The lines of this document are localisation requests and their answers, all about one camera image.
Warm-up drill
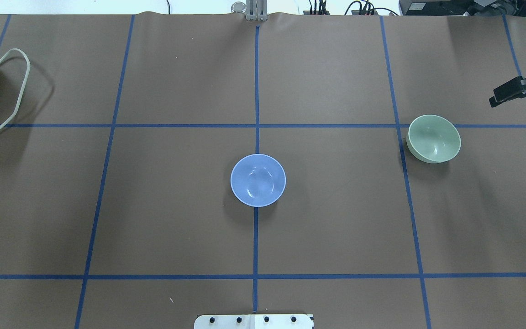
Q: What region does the black electronics box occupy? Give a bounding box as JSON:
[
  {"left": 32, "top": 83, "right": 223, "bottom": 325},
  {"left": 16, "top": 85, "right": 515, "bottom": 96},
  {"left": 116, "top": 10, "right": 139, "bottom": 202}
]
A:
[{"left": 398, "top": 0, "right": 526, "bottom": 17}]

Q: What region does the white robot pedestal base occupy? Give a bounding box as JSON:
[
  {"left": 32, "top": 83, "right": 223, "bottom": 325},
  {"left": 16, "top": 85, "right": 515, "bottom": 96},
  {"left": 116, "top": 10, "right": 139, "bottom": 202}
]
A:
[{"left": 194, "top": 313, "right": 315, "bottom": 329}]

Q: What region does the black cable cluster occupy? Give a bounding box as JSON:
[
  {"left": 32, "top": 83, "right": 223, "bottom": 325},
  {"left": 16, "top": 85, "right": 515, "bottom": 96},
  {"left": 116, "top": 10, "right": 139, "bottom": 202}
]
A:
[{"left": 323, "top": 0, "right": 402, "bottom": 16}]

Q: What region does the green bowl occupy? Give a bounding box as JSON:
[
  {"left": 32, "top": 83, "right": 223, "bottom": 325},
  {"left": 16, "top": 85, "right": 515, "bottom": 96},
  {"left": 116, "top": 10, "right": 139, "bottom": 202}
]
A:
[{"left": 406, "top": 115, "right": 462, "bottom": 163}]

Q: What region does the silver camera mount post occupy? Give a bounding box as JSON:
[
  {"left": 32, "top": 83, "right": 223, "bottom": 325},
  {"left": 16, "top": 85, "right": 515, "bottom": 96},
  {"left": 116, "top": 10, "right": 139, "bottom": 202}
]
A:
[{"left": 231, "top": 0, "right": 268, "bottom": 21}]

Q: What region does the blue bowl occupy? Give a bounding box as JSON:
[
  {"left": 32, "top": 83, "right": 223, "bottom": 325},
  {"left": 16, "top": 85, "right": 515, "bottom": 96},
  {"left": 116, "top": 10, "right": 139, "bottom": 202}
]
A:
[{"left": 230, "top": 154, "right": 287, "bottom": 207}]

